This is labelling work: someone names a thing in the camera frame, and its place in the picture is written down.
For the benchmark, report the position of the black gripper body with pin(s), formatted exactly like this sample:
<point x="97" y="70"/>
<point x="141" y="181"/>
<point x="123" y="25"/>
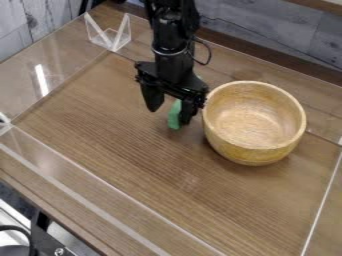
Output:
<point x="172" y="72"/>

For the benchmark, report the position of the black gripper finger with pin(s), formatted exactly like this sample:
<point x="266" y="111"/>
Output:
<point x="153" y="95"/>
<point x="189" y="110"/>

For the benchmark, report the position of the green rectangular stick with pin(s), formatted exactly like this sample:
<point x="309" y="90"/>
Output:
<point x="174" y="113"/>

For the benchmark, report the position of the light wooden bowl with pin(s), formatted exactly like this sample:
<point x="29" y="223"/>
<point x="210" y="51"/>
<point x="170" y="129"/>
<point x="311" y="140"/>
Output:
<point x="254" y="122"/>

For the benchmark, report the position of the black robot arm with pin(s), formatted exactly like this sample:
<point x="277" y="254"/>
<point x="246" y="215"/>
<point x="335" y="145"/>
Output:
<point x="178" y="49"/>

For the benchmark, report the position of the black metal table leg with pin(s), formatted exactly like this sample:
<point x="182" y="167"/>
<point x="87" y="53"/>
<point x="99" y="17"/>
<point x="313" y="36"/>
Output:
<point x="46" y="244"/>

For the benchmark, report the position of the clear acrylic corner bracket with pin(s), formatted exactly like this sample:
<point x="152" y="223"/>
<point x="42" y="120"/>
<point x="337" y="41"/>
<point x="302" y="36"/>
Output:
<point x="111" y="39"/>

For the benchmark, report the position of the clear acrylic barrier frame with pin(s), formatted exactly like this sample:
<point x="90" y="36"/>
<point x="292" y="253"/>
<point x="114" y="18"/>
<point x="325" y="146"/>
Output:
<point x="144" y="190"/>

